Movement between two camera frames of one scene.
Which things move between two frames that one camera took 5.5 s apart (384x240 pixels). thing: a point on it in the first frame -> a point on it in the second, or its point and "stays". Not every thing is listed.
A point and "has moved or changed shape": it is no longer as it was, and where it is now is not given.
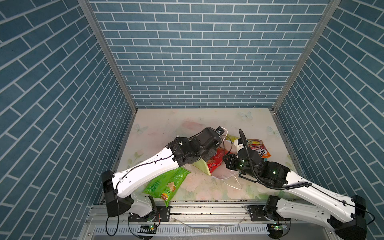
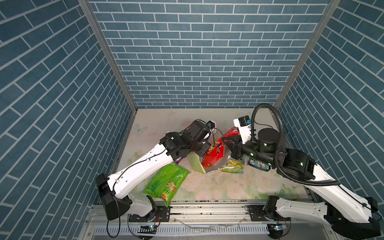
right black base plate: x=256 y=214 stays
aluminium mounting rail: x=203 y=222 stays
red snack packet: x=217 y=159 has moved or changed shape
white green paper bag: x=222 y=170 has moved or changed shape
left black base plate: x=161 y=214 stays
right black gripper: x=229 y=163 -> x=236 y=146
